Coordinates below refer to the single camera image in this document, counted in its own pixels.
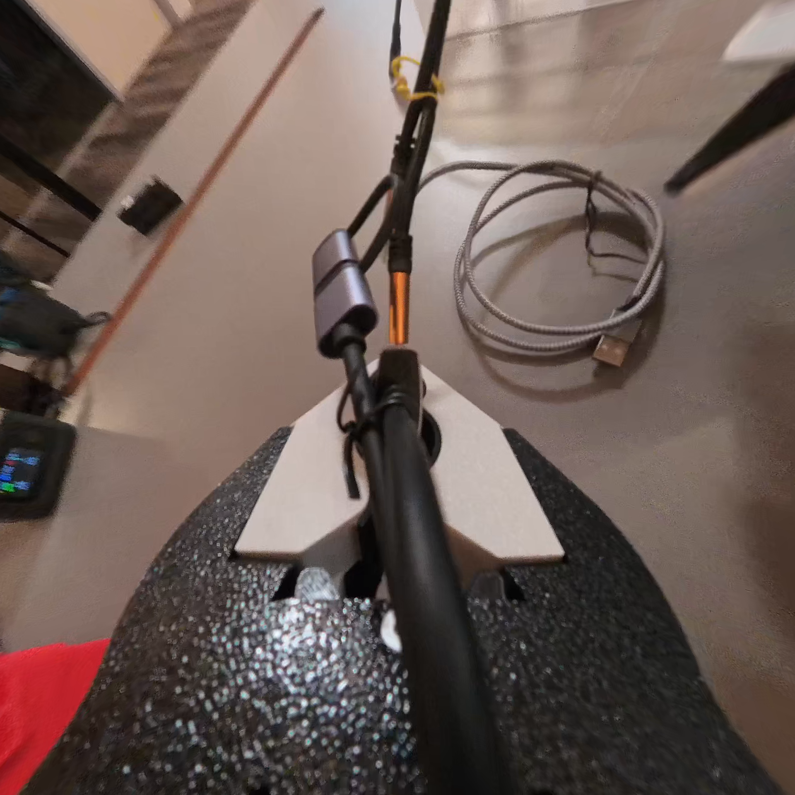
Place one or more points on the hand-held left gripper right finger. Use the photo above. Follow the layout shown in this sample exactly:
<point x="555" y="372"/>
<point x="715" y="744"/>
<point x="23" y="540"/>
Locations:
<point x="497" y="497"/>

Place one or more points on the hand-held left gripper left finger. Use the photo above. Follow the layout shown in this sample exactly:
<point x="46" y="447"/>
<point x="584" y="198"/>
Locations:
<point x="298" y="497"/>

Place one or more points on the grey usb adapter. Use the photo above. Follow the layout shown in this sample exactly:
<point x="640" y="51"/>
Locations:
<point x="345" y="292"/>

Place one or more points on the black portable power station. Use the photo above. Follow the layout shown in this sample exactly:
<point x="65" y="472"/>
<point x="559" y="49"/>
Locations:
<point x="31" y="466"/>

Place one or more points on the black battery charger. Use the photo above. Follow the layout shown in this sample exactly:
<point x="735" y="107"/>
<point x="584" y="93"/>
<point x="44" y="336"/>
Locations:
<point x="43" y="317"/>

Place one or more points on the small black box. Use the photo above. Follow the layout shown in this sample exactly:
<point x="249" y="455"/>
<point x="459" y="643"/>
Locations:
<point x="150" y="207"/>

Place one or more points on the red object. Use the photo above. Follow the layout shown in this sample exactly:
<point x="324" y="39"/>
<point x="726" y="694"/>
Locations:
<point x="43" y="714"/>

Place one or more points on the dark blurred bar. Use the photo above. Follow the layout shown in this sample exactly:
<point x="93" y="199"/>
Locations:
<point x="739" y="130"/>

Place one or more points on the white stand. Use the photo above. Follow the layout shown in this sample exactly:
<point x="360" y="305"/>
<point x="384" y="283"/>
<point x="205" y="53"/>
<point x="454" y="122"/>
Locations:
<point x="764" y="31"/>

